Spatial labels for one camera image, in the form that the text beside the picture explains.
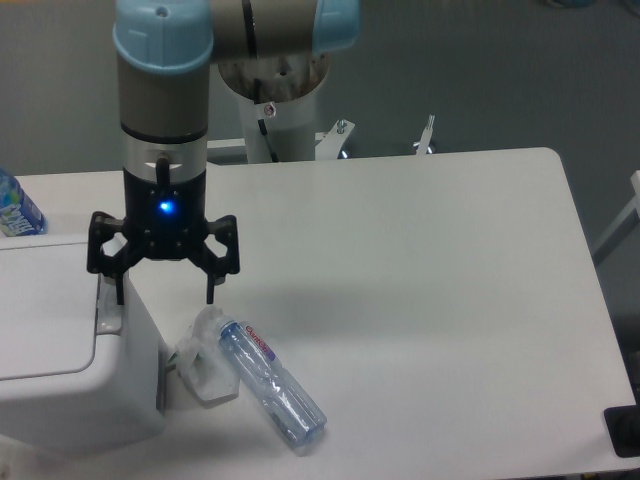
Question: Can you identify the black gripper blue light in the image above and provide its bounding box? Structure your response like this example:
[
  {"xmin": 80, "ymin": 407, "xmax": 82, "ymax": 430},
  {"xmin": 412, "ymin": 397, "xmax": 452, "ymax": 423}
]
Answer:
[{"xmin": 85, "ymin": 167, "xmax": 242, "ymax": 307}]

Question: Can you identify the white push-lid trash can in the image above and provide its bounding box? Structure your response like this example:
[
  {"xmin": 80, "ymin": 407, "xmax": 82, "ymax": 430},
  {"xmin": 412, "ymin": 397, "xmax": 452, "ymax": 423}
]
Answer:
[{"xmin": 1, "ymin": 235, "xmax": 166, "ymax": 455}]

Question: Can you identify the silver blue-capped robot arm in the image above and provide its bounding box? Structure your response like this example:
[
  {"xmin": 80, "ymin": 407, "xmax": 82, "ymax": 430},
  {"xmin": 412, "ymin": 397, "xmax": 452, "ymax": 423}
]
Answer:
[{"xmin": 87, "ymin": 1, "xmax": 361, "ymax": 300}]

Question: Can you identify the crumpled clear plastic packaging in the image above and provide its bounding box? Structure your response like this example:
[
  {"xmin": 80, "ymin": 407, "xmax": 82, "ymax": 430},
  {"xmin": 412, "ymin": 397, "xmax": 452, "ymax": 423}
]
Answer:
[{"xmin": 167, "ymin": 305, "xmax": 240, "ymax": 409}]

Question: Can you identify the blue labelled water bottle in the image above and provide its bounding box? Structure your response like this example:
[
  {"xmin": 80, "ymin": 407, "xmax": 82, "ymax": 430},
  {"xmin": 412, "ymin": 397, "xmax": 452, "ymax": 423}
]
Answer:
[{"xmin": 1, "ymin": 169, "xmax": 48, "ymax": 237}]

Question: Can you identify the empty clear plastic bottle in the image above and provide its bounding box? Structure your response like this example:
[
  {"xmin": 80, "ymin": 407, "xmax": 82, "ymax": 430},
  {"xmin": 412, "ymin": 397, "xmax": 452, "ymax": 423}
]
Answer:
[{"xmin": 217, "ymin": 316, "xmax": 327, "ymax": 449}]

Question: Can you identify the white furniture leg right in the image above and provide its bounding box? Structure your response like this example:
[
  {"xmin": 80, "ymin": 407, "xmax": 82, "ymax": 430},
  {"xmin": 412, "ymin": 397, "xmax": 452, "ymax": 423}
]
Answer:
[{"xmin": 592, "ymin": 170, "xmax": 639, "ymax": 267}]

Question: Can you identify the black clamp at table edge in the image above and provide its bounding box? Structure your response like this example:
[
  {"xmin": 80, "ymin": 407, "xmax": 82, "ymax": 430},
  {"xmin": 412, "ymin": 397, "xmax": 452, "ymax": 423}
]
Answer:
[{"xmin": 604, "ymin": 405, "xmax": 639, "ymax": 458}]

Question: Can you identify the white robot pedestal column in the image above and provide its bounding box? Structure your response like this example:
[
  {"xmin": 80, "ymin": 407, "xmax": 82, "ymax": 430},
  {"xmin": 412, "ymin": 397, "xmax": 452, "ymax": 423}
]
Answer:
[{"xmin": 218, "ymin": 53, "xmax": 330, "ymax": 164}]

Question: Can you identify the white pedestal base frame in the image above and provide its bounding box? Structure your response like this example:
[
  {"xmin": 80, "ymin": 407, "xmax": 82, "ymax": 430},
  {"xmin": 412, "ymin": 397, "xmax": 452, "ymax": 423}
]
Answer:
[{"xmin": 207, "ymin": 114, "xmax": 436, "ymax": 165}]

